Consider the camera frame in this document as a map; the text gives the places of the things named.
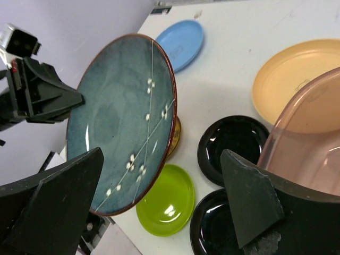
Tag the black glossy plate upper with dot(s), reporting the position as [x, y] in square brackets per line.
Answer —
[240, 134]

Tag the dark teal blossom plate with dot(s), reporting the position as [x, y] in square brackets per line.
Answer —
[130, 110]

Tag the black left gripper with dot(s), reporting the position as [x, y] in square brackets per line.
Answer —
[50, 99]

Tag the orange plastic plate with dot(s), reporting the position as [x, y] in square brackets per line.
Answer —
[304, 79]

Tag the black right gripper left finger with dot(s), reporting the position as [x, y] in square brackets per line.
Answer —
[46, 213]

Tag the black glossy plate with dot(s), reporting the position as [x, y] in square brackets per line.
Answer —
[211, 228]
[240, 134]

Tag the yellow patterned brown-rim plate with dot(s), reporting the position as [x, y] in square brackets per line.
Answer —
[176, 137]

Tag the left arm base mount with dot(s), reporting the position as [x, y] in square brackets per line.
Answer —
[94, 230]

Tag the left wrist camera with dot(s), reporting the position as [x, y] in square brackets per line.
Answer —
[17, 43]

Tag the lime green plate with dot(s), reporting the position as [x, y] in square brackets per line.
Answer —
[169, 204]

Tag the pink transparent plastic bin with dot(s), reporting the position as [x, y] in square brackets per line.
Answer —
[303, 146]

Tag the light blue plastic plate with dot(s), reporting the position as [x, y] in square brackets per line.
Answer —
[181, 42]

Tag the black glossy plate lower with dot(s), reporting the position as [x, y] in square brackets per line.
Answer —
[211, 228]

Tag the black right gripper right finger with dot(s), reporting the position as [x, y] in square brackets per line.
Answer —
[272, 215]

